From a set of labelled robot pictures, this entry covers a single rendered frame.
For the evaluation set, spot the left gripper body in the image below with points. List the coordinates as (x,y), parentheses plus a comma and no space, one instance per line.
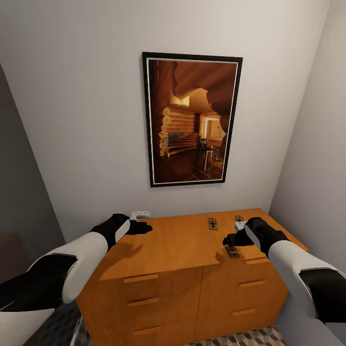
(139,228)

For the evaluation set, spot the door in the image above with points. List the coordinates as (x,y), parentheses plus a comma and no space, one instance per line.
(29,228)

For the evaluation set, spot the picture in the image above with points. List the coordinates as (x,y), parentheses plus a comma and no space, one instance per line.
(190,110)

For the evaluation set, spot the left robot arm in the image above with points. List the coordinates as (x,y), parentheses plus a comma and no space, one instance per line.
(28,300)

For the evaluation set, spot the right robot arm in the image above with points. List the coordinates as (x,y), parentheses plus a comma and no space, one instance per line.
(318,288)

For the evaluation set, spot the cabinet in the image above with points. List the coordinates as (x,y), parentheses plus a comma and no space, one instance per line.
(177,284)

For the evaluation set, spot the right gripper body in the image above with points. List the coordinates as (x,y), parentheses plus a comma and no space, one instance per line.
(236,240)

